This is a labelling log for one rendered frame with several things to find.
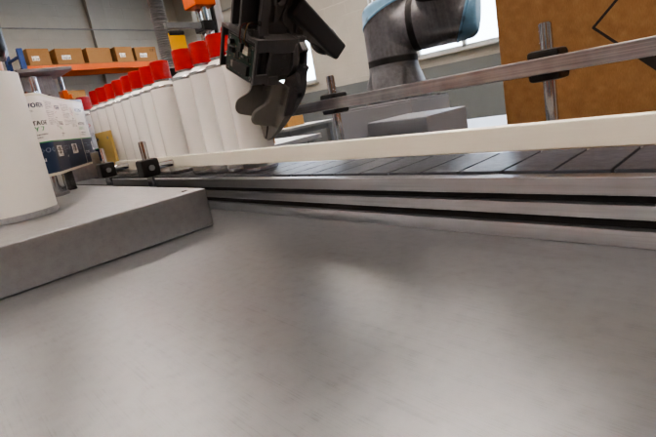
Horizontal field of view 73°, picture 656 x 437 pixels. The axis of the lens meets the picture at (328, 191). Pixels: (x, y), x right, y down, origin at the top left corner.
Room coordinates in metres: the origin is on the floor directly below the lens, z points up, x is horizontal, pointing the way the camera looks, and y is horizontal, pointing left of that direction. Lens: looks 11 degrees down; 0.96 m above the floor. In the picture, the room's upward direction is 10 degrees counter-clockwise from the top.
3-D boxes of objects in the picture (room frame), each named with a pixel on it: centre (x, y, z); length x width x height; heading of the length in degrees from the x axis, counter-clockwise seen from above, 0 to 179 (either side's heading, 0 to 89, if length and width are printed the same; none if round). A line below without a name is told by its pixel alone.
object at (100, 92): (1.08, 0.47, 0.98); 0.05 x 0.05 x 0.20
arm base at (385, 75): (1.08, -0.20, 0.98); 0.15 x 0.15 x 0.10
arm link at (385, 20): (1.08, -0.21, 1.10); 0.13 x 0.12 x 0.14; 60
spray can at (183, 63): (0.77, 0.20, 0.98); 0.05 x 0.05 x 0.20
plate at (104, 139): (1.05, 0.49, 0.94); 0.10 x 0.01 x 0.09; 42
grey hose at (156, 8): (1.03, 0.29, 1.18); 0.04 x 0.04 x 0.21
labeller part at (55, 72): (1.09, 0.61, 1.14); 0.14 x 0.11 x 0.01; 42
